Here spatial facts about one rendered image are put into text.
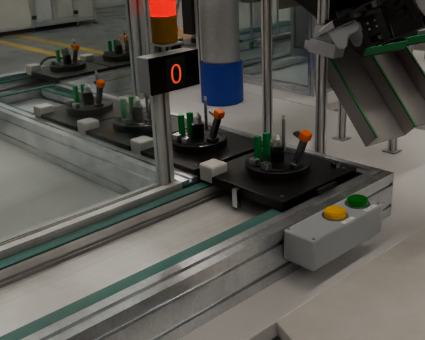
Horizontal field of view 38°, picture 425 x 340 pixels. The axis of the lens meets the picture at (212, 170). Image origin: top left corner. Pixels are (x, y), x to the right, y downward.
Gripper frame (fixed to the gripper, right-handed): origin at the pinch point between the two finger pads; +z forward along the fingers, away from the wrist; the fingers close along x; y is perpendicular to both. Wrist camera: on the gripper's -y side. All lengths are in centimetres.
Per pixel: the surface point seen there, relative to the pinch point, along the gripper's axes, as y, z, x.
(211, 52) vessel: -18, 75, 52
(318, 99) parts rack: 12.6, 13.1, 9.4
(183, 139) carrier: 11.7, 37.7, -12.8
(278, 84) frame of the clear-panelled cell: -2, 75, 85
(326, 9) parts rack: -5.4, 3.1, 7.5
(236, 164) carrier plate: 21.0, 25.0, -12.1
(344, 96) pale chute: 13.8, 7.1, 10.5
